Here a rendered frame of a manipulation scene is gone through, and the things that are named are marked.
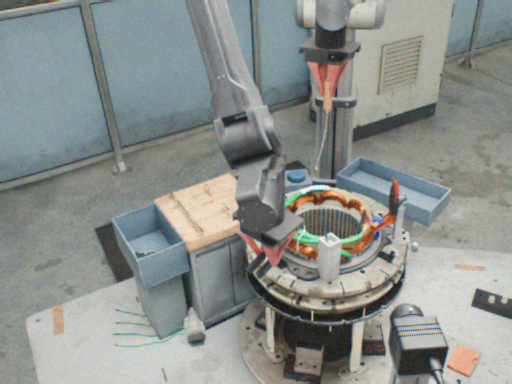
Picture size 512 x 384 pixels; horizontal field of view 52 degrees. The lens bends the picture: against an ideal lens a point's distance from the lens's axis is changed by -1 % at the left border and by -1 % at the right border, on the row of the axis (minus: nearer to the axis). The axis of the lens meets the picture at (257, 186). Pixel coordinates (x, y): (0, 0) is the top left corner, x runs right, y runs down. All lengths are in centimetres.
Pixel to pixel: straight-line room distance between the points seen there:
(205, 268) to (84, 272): 160
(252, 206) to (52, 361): 78
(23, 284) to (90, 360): 151
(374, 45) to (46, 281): 224
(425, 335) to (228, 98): 41
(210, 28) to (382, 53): 267
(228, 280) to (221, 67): 64
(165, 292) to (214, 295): 12
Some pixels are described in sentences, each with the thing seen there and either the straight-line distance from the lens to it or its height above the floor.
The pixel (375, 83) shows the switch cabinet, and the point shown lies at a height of 39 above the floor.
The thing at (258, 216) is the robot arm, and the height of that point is 134.
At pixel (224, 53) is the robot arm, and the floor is 153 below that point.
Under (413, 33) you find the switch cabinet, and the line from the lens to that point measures 351.
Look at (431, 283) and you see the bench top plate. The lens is 146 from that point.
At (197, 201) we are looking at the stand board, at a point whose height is 106.
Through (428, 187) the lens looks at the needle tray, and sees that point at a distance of 132.
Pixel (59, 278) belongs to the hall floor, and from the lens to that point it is 276.
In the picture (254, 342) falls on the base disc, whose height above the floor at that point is 80.
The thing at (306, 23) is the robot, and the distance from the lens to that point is 132.
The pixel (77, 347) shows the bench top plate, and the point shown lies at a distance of 137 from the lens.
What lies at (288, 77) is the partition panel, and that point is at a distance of 369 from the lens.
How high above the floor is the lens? 179
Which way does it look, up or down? 35 degrees down
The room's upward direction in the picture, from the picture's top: 3 degrees counter-clockwise
